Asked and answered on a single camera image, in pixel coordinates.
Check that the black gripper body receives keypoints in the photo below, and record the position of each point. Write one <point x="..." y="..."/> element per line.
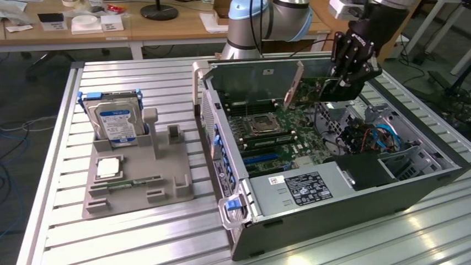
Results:
<point x="379" y="27"/>

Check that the graphics card with metal bracket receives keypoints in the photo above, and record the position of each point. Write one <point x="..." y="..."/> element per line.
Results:
<point x="311" y="89"/>

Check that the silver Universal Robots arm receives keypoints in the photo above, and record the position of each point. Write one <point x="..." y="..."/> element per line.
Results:
<point x="287" y="19"/>

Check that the wooden cabinet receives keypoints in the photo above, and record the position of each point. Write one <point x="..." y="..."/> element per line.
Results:
<point x="405" y="47"/>

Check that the silver disk bay cage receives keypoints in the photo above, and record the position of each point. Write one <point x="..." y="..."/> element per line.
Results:
<point x="338" y="116"/>

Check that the black stand equipment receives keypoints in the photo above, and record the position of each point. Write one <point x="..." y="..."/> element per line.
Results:
<point x="457" y="85"/>

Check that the green motherboard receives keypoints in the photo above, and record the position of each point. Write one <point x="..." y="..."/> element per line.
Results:
<point x="306" y="132"/>

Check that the metal CPU socket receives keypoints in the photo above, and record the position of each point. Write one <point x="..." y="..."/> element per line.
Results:
<point x="265" y="124"/>

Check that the installed RAM stick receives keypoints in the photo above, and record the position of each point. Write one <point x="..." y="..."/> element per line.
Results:
<point x="267" y="141"/>

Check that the white paper stack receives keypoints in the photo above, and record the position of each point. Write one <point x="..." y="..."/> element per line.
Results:
<point x="211" y="25"/>

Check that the long PCIe expansion slot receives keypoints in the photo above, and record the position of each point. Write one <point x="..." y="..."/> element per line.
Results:
<point x="259" y="156"/>
<point x="263" y="162"/>

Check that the grey power supply unit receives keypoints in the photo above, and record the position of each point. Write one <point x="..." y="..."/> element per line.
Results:
<point x="269" y="193"/>

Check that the black round lamp base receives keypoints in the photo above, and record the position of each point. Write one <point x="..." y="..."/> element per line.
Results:
<point x="158" y="12"/>

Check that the open black PC case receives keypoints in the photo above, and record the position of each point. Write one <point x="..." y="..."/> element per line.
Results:
<point x="331" y="220"/>

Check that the blue case release latch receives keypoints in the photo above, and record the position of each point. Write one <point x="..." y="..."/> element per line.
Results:
<point x="231" y="206"/>

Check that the red packet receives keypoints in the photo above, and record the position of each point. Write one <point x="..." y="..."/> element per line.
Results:
<point x="115" y="8"/>

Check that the plain white labelled box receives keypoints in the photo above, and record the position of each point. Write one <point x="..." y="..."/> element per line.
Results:
<point x="110" y="22"/>

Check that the grey parts rack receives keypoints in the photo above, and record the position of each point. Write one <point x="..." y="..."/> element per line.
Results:
<point x="147" y="165"/>

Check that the hard disk with blue rails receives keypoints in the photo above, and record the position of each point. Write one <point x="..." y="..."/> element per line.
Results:
<point x="114" y="124"/>

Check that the white box with round insert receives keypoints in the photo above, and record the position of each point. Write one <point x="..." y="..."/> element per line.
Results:
<point x="86" y="27"/>

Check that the loose green RAM stick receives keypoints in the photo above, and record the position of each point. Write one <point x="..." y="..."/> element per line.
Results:
<point x="124" y="184"/>

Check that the CPU with silver lid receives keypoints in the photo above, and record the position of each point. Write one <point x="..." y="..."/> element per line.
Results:
<point x="108" y="168"/>

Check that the tape roll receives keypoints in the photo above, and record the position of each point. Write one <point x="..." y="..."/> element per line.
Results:
<point x="66" y="3"/>

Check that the wooden desk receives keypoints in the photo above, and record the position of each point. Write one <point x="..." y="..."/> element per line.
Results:
<point x="55" y="38"/>

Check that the white box with black lid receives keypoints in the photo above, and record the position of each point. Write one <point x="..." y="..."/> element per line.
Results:
<point x="51" y="25"/>

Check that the black office chair base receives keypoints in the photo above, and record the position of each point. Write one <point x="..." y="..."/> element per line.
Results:
<point x="36" y="66"/>

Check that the white paper tag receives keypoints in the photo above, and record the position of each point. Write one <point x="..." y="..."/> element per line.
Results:
<point x="18" y="28"/>

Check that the clear plastic bag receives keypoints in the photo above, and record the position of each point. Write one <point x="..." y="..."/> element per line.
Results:
<point x="12" y="13"/>

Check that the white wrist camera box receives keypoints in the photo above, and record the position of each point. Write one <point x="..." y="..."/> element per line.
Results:
<point x="342" y="8"/>

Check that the white table frame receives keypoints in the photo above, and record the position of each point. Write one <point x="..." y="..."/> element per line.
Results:
<point x="457" y="64"/>

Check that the silver disk bay bracket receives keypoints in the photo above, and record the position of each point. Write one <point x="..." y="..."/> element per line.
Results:
<point x="409" y="163"/>

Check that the black plastic air duct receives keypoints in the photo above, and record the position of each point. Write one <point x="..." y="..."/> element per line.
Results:
<point x="365" y="171"/>

